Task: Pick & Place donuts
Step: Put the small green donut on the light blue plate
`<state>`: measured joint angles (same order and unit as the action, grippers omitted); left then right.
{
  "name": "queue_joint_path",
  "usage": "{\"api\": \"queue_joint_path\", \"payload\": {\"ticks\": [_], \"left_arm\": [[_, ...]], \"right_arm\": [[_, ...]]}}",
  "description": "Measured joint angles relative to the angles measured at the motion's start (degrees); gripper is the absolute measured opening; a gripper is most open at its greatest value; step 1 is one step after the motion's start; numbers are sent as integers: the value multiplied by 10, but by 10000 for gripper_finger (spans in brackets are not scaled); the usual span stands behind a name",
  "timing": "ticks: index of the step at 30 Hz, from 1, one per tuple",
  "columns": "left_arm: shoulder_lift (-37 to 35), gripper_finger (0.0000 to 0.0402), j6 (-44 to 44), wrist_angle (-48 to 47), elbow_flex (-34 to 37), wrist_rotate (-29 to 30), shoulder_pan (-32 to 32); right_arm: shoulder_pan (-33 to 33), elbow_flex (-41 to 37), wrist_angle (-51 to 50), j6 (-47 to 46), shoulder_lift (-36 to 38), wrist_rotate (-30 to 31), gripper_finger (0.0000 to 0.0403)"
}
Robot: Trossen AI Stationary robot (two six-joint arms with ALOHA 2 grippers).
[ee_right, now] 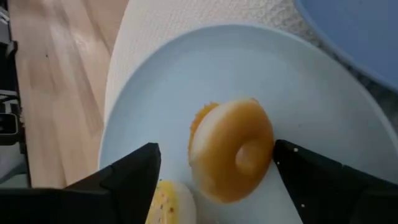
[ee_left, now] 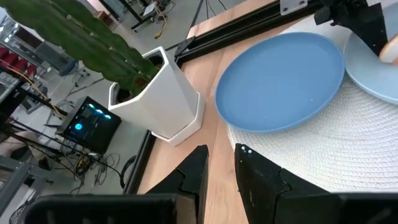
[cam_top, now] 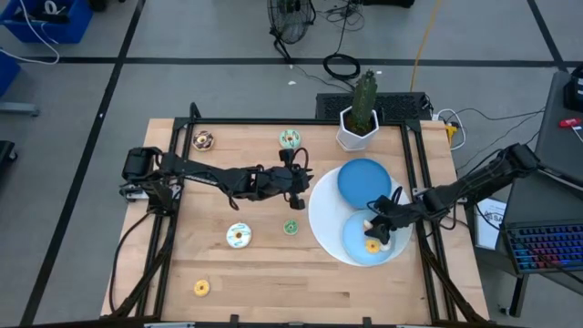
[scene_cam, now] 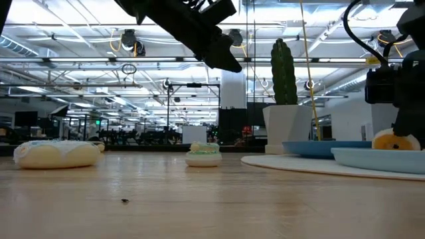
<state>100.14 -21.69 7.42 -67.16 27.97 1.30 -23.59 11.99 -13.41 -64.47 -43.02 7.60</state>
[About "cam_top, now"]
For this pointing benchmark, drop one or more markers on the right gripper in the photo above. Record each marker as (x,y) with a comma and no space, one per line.
(401,213)

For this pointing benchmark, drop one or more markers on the large white iced donut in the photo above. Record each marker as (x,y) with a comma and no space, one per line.
(238,235)

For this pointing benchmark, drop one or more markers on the tall green cactus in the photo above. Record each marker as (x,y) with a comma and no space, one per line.
(364,100)

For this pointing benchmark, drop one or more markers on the small white pink-sprinkled donut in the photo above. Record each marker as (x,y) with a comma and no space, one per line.
(386,248)

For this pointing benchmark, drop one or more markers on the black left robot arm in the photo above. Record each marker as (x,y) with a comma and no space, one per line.
(200,175)

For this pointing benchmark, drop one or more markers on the small red device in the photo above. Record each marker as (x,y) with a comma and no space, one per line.
(570,122)

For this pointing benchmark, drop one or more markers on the dark grey desk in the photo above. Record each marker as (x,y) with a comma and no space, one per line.
(555,146)

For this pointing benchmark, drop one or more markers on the small yellow iced donut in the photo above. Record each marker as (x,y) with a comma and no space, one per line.
(198,291)
(369,249)

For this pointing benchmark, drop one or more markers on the light blue plate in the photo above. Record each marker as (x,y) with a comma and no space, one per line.
(355,241)

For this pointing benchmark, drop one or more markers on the white round placemat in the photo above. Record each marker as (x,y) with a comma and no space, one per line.
(325,214)

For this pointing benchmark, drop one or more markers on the black aluminium table frame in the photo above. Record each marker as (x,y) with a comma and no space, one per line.
(291,121)

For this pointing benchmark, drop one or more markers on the small green iced donut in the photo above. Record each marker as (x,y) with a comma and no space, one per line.
(287,230)

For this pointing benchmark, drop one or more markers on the chocolate iced donut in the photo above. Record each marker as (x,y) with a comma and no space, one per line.
(199,145)

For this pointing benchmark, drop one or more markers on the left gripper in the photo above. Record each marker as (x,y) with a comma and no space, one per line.
(284,180)

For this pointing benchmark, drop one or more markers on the black computer tower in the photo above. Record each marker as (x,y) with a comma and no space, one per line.
(401,107)

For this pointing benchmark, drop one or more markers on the backlit rainbow keyboard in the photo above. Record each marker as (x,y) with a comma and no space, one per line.
(546,246)

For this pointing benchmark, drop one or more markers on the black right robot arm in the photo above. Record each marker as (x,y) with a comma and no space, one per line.
(478,180)

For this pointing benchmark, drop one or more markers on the mint iced striped donut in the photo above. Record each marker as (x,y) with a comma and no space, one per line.
(285,142)

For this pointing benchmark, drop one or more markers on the blue plastic bin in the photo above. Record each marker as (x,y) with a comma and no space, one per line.
(7,73)
(68,27)

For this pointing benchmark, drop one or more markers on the small cream donut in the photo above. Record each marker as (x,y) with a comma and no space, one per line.
(366,224)

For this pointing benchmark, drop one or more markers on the yellow power plug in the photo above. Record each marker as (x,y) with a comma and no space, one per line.
(451,132)

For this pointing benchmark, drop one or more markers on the white paper sheet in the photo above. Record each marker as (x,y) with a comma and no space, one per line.
(487,232)

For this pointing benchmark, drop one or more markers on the white hexagonal plant pot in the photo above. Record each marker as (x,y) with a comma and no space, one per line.
(350,139)

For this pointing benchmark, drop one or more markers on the black desk device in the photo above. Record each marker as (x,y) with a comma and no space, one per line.
(575,93)

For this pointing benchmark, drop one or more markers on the dark blue plate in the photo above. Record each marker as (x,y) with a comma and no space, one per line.
(362,182)

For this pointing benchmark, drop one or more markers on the black floor fan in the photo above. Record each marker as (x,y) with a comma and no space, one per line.
(290,20)

